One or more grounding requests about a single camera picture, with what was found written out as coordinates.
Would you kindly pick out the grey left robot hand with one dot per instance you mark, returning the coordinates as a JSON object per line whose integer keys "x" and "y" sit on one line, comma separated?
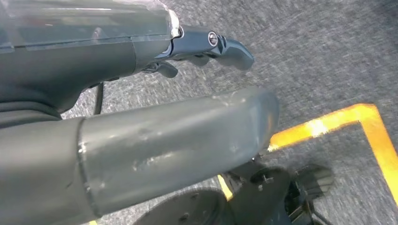
{"x": 77, "y": 56}

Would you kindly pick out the yellow floor tape square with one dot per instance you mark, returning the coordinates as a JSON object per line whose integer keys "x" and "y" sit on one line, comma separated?
{"x": 342, "y": 118}

